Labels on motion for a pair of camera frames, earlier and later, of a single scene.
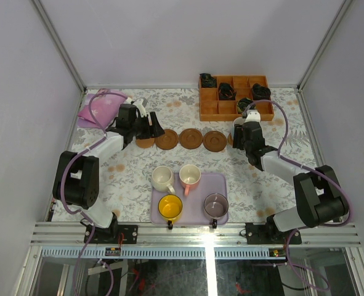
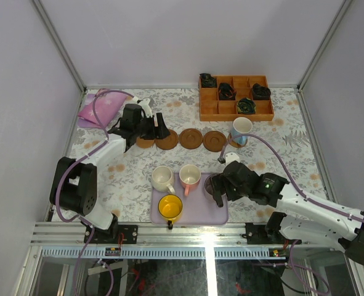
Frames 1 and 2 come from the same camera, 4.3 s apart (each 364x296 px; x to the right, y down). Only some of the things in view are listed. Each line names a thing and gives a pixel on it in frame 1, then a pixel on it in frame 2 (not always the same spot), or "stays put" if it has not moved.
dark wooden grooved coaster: x=214 y=141 stays put
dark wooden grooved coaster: x=190 y=139 stays put
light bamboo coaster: x=145 y=142 stays put
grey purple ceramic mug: x=215 y=206 to x=212 y=185
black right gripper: x=238 y=135 to x=223 y=183
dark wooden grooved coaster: x=167 y=141 stays put
